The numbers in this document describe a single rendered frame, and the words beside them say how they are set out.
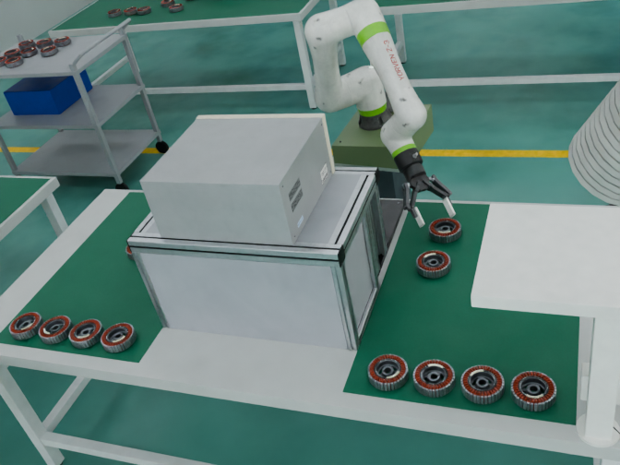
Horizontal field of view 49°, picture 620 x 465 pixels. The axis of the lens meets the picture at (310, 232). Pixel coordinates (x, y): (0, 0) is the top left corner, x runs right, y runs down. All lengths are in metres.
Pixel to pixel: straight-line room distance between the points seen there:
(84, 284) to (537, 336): 1.62
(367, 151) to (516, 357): 1.20
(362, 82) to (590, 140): 1.78
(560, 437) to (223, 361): 0.98
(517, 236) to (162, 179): 0.96
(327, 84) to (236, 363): 1.19
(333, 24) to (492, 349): 1.25
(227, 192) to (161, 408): 1.51
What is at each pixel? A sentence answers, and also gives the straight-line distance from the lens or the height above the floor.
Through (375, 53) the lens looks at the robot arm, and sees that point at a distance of 2.47.
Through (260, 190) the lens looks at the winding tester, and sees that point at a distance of 1.79.
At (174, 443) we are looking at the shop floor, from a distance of 2.99.
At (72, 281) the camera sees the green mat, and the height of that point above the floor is 0.75.
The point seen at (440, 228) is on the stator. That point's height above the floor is 0.78.
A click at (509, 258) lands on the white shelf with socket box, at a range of 1.59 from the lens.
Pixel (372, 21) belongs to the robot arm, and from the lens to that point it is 2.51.
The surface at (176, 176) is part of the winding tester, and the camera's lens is 1.93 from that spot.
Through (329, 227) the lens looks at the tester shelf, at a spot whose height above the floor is 1.11.
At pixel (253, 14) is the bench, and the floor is 0.75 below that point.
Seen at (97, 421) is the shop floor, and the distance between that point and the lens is 3.24.
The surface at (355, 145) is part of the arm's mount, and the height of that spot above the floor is 0.84.
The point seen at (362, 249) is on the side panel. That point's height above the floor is 0.96.
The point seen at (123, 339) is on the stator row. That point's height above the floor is 0.79.
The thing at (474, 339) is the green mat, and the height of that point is 0.75.
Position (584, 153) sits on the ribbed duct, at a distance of 1.16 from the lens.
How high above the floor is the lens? 2.21
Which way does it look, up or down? 35 degrees down
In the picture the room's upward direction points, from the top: 13 degrees counter-clockwise
